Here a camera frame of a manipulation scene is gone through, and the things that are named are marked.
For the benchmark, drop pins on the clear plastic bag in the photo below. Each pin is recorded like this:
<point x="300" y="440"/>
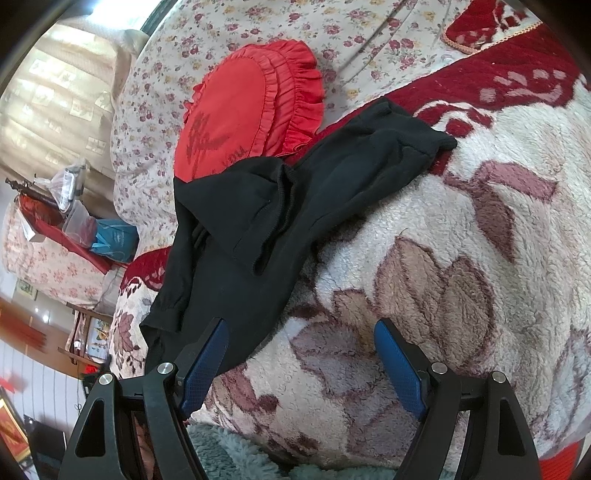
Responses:
<point x="66" y="188"/>

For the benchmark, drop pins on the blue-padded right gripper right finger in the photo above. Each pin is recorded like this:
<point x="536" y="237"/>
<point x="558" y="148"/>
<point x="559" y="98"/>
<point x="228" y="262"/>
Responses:
<point x="406" y="366"/>

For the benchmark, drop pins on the blue plastic bag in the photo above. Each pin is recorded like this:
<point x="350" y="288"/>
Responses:
<point x="115" y="240"/>

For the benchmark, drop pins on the black pants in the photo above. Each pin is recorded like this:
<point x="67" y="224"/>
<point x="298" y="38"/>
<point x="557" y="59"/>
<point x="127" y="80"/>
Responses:
<point x="244" y="234"/>

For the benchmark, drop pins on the floral bed sheet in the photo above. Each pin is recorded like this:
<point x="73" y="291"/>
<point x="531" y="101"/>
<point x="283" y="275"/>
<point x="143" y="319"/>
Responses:
<point x="364" y="49"/>

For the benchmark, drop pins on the floral covered side furniture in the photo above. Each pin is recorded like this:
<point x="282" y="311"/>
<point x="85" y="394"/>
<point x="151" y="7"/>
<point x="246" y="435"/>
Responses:
<point x="52" y="269"/>

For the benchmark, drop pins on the red heart-shaped ruffled pillow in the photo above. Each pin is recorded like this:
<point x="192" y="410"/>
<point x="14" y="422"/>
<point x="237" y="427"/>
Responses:
<point x="261" y="100"/>

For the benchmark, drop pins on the red gold framed decoration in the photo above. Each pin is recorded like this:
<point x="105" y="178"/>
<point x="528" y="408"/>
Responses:
<point x="13" y="432"/>

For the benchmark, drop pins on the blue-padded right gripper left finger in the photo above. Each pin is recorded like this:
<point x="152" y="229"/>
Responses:
<point x="197" y="365"/>

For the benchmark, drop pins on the red cloth on furniture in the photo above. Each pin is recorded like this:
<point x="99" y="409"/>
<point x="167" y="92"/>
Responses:
<point x="47" y="221"/>

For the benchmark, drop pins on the grey-green fuzzy garment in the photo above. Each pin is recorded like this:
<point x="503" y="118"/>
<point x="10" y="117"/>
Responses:
<point x="226" y="455"/>

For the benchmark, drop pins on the red and white fleece blanket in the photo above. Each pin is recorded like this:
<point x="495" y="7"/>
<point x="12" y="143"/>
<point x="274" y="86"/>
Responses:
<point x="484" y="263"/>

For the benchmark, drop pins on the framed picture on floor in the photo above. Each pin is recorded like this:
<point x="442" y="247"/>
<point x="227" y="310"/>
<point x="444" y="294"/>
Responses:
<point x="88" y="338"/>

